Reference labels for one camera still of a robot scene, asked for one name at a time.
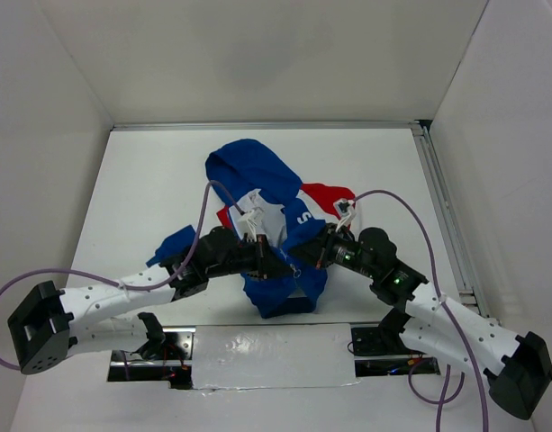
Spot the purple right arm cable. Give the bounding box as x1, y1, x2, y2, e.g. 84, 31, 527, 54
354, 188, 492, 432

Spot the blue white red jacket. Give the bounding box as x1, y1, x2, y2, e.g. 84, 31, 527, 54
145, 139, 360, 320

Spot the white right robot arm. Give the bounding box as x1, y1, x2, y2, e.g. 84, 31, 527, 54
290, 225, 552, 420

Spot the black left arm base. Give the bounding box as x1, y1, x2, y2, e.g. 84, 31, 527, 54
107, 312, 195, 390

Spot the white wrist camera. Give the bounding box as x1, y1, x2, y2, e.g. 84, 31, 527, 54
334, 198, 357, 232
236, 207, 265, 239

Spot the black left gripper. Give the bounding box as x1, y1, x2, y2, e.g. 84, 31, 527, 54
207, 234, 293, 282

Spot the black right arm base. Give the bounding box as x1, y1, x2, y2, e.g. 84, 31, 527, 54
347, 309, 439, 378

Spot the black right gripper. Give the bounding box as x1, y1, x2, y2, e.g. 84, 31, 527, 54
287, 221, 378, 279

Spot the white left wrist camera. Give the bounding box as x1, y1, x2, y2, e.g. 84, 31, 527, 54
236, 207, 265, 239

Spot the white taped panel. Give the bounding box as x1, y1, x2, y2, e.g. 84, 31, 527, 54
191, 324, 357, 391

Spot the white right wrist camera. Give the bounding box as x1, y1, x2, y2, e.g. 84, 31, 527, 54
334, 198, 357, 232

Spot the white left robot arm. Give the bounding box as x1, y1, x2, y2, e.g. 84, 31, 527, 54
8, 227, 292, 375

